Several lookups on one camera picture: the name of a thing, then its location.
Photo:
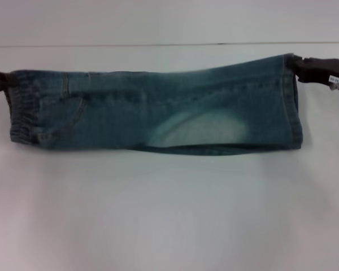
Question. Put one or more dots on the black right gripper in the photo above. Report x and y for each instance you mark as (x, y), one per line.
(319, 70)

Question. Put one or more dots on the blue denim shorts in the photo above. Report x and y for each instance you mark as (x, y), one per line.
(158, 107)

